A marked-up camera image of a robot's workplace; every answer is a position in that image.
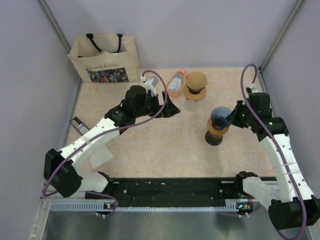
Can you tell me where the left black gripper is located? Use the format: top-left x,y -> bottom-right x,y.
134,91 -> 180,119

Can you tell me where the brown paper coffee filter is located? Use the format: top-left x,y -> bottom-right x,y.
186,71 -> 208,91

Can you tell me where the white paper sheet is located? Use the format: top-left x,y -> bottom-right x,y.
89,145 -> 114,169

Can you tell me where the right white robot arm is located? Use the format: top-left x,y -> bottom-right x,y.
226,87 -> 320,230

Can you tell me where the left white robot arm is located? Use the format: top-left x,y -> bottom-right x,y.
43,81 -> 180,199

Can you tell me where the dark carafe with red lid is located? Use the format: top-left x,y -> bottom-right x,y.
205,132 -> 223,146

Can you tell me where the clear glass carafe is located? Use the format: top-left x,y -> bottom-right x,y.
183,99 -> 199,112

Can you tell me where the pink detergent bottle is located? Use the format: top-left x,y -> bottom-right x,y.
167,69 -> 186,97

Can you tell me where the beige canvas tote bag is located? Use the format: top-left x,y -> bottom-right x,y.
68,33 -> 140,83

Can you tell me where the small black barcode box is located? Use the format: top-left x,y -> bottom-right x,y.
69,116 -> 90,136

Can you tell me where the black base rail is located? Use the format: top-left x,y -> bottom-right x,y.
84,177 -> 253,208

